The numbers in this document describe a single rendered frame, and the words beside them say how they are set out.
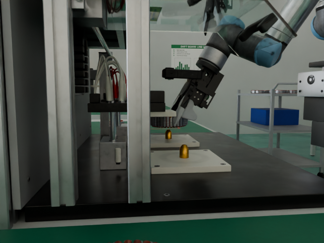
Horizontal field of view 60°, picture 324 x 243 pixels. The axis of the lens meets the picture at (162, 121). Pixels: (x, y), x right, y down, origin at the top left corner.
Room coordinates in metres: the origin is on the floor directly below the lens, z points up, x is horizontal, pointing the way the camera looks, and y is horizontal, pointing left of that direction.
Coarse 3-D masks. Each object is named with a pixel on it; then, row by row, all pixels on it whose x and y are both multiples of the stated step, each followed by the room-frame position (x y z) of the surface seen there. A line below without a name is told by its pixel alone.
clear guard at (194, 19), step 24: (120, 0) 0.46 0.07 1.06; (168, 0) 0.46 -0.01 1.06; (192, 0) 0.46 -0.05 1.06; (216, 0) 0.46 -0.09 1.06; (240, 0) 0.46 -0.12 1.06; (264, 0) 0.45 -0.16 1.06; (120, 24) 0.61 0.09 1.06; (168, 24) 0.61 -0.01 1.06; (192, 24) 0.61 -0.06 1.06; (216, 24) 0.61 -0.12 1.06; (240, 24) 0.57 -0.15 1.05; (264, 24) 0.50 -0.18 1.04; (240, 48) 0.66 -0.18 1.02
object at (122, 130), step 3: (123, 123) 0.84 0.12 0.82; (126, 123) 0.84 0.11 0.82; (117, 126) 0.77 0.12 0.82; (120, 126) 0.77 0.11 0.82; (123, 126) 0.77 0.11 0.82; (126, 126) 0.77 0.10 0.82; (117, 129) 0.76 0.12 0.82; (120, 129) 0.77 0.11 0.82; (123, 129) 0.77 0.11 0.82; (126, 129) 0.77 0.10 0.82; (117, 132) 0.76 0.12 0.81; (120, 132) 0.76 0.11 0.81; (123, 132) 0.77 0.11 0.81; (126, 132) 0.77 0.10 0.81; (117, 135) 0.76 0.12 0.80; (120, 135) 0.77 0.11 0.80; (123, 135) 0.77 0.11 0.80; (126, 135) 0.77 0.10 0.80; (126, 138) 0.77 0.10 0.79; (126, 141) 0.77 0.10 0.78
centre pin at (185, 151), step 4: (184, 144) 0.58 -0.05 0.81; (180, 148) 0.57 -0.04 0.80; (184, 148) 0.57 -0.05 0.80; (188, 148) 0.57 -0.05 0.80; (180, 152) 0.57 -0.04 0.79; (184, 152) 0.57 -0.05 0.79; (188, 152) 0.57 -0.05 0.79; (180, 156) 0.57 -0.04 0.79; (184, 156) 0.57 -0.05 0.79; (188, 156) 0.57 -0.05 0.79
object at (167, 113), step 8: (152, 96) 0.54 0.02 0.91; (160, 96) 0.54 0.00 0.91; (88, 104) 0.52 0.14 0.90; (96, 104) 0.52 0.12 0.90; (104, 104) 0.52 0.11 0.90; (112, 104) 0.53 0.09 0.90; (120, 104) 0.53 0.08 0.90; (152, 104) 0.54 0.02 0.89; (160, 104) 0.54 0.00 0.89; (112, 112) 0.53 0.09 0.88; (152, 112) 0.54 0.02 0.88; (160, 112) 0.54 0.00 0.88; (168, 112) 0.54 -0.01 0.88; (112, 120) 0.53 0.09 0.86; (112, 128) 0.53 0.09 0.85; (112, 136) 0.53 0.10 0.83
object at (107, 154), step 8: (104, 136) 0.59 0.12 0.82; (120, 136) 0.59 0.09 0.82; (104, 144) 0.52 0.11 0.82; (112, 144) 0.52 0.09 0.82; (120, 144) 0.53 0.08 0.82; (104, 152) 0.52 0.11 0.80; (112, 152) 0.52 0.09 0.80; (104, 160) 0.52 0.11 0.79; (112, 160) 0.52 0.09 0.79; (104, 168) 0.52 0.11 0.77; (112, 168) 0.52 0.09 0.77; (120, 168) 0.53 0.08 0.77
